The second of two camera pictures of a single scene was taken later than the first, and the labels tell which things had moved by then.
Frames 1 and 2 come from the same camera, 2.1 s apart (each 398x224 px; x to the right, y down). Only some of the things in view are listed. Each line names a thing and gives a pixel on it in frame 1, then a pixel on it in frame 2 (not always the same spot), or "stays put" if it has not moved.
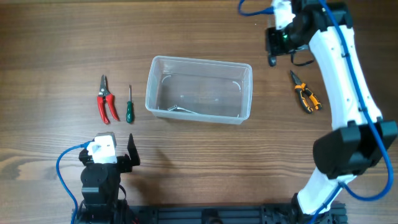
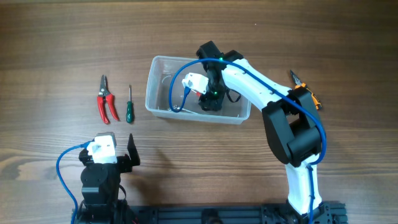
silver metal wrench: (175, 106) stays put
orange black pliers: (301, 87) stays put
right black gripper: (273, 43) -> (210, 101)
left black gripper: (121, 162) stays put
